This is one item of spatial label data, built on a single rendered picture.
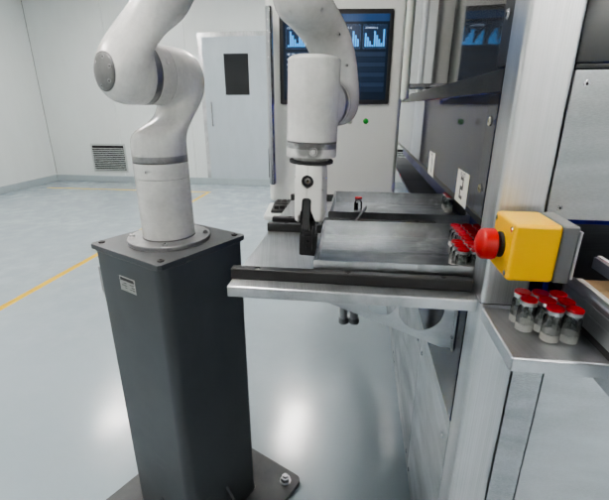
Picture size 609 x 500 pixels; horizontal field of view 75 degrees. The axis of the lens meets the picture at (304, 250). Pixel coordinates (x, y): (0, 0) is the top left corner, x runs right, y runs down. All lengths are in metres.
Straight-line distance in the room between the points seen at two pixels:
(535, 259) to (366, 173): 1.14
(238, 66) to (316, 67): 5.75
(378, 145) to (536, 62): 1.06
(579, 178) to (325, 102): 0.37
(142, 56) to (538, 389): 0.90
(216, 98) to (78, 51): 2.20
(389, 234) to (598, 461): 0.55
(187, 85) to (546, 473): 1.01
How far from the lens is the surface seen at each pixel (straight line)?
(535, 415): 0.80
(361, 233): 0.93
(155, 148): 0.92
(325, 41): 0.75
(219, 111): 6.47
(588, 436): 0.86
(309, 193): 0.66
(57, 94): 7.75
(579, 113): 0.63
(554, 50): 0.61
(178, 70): 0.95
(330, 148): 0.67
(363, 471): 1.56
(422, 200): 1.27
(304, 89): 0.66
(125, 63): 0.88
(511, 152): 0.60
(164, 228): 0.95
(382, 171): 1.62
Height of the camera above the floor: 1.16
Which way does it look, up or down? 20 degrees down
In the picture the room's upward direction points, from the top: straight up
